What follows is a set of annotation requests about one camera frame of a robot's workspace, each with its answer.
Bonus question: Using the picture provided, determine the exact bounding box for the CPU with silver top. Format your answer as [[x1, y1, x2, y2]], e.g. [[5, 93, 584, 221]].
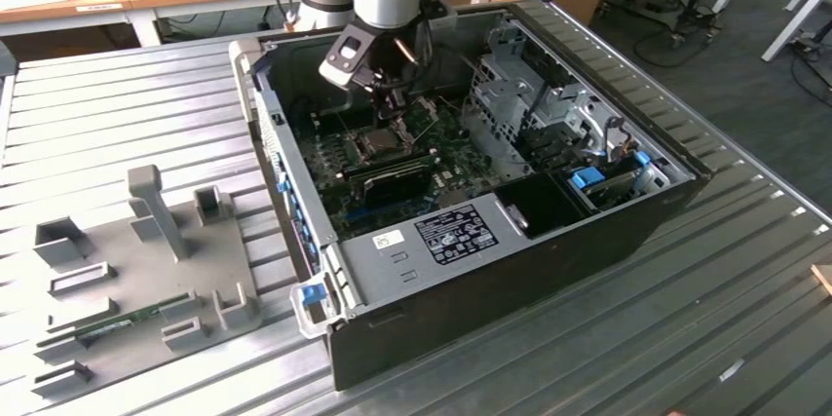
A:
[[360, 131, 401, 154]]

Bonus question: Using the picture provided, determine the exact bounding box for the black RAM slot bank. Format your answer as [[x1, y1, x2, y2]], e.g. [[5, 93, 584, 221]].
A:
[[314, 106, 380, 134]]

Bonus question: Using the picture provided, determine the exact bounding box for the CPU socket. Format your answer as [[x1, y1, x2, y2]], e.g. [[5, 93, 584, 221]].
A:
[[342, 121, 417, 164]]

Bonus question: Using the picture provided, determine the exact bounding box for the metal drive cage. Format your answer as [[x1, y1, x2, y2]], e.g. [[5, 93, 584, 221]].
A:
[[461, 11, 590, 178]]

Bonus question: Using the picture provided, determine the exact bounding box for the dark RAM stick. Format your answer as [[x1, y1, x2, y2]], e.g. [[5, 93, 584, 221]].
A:
[[337, 151, 436, 182]]

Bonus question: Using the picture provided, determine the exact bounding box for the green motherboard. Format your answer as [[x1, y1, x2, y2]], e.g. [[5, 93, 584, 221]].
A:
[[294, 92, 521, 242]]

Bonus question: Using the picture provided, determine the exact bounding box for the black graphics card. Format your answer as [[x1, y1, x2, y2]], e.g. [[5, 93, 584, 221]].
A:
[[358, 165, 432, 211]]

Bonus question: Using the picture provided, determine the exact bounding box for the blue disk carrier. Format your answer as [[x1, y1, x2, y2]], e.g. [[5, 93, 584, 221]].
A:
[[566, 166, 610, 192]]

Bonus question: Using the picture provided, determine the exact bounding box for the silver hard disk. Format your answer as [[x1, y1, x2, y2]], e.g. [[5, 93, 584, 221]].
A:
[[574, 170, 645, 212]]

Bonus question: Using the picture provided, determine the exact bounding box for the grey power supply unit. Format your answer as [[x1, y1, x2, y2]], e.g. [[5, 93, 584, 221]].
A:
[[334, 191, 525, 308]]

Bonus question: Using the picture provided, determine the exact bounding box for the black PC case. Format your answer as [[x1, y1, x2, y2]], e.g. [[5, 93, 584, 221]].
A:
[[228, 0, 716, 392]]

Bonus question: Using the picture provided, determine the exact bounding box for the grey parts rack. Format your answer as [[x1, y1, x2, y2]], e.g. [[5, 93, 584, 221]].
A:
[[28, 164, 268, 400]]

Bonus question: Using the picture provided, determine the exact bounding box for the green RAM stick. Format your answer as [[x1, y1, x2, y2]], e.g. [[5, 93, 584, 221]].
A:
[[70, 294, 196, 343]]

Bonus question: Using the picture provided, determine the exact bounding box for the wooden block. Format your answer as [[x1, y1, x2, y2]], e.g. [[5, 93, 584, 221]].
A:
[[809, 263, 832, 298]]

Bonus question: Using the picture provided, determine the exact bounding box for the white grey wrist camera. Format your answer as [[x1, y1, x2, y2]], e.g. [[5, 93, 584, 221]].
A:
[[316, 22, 380, 92]]

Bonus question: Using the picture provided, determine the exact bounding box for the black orange wire bundle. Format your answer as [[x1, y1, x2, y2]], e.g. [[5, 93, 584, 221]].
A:
[[600, 116, 642, 164]]

